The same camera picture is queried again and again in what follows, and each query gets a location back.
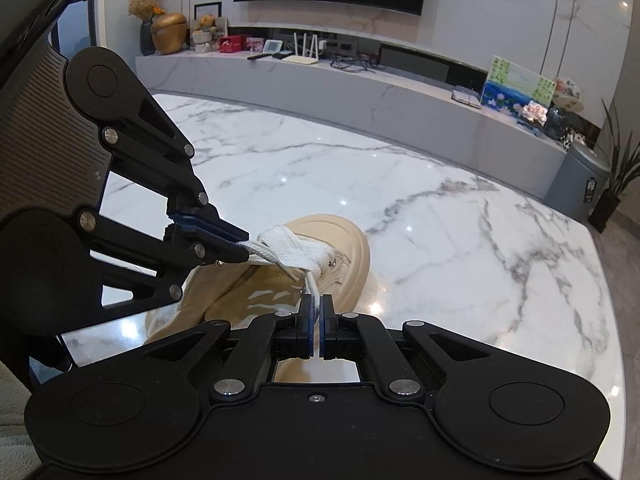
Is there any white router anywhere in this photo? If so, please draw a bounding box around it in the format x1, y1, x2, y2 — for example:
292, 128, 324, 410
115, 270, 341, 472
285, 32, 321, 66

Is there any potted green plant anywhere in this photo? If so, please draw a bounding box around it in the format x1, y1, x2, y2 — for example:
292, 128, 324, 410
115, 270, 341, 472
587, 100, 640, 234

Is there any white shoelace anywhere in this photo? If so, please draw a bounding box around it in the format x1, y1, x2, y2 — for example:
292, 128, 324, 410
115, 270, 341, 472
235, 226, 333, 311

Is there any tangle of black cables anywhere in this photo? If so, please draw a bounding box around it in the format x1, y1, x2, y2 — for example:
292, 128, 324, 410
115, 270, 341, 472
320, 40, 381, 73

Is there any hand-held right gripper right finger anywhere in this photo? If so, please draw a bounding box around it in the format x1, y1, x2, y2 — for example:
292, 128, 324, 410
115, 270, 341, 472
321, 294, 493, 400

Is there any vase with dried flowers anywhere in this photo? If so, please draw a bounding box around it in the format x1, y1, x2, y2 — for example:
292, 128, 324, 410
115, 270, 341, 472
128, 0, 166, 57

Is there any small photo frame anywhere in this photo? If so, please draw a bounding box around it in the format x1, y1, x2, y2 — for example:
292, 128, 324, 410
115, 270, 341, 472
516, 101, 549, 129

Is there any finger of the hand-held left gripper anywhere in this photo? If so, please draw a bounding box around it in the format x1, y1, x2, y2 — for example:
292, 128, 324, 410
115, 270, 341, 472
75, 209, 250, 323
100, 85, 250, 244

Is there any white notebook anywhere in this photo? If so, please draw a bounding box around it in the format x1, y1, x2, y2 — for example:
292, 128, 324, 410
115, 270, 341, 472
451, 87, 484, 109

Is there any light textured cloth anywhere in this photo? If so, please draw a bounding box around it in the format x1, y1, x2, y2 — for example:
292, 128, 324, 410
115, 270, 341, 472
0, 357, 38, 480

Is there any teddy bear figure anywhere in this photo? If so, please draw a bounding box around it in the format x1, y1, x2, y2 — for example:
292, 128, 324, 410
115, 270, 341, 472
192, 12, 221, 53

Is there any black and white patterned box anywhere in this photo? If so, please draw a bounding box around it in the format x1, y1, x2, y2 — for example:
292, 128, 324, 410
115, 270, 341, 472
561, 127, 587, 152

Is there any grey trash bin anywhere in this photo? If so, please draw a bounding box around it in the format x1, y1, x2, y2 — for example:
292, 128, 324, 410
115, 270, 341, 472
544, 141, 612, 222

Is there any golden round pot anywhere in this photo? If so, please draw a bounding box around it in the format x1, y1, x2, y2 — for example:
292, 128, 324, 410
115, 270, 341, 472
151, 14, 189, 55

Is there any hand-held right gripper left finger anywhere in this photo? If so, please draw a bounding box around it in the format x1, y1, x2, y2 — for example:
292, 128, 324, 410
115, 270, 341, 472
145, 294, 320, 400

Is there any blue and green flower painting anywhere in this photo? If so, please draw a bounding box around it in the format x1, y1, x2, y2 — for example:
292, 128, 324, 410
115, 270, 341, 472
480, 56, 557, 117

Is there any round decorative fan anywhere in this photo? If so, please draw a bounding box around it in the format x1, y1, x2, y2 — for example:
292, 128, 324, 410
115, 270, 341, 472
551, 77, 586, 112

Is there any marble TV console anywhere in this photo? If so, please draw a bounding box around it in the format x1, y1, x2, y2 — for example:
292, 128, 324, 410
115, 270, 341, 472
135, 52, 571, 201

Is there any dark glass jar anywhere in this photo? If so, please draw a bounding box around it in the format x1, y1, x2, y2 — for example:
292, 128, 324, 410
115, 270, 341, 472
542, 107, 569, 142

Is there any beige canvas shoe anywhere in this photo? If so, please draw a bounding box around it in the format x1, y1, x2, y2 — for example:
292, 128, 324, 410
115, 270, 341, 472
145, 214, 371, 386

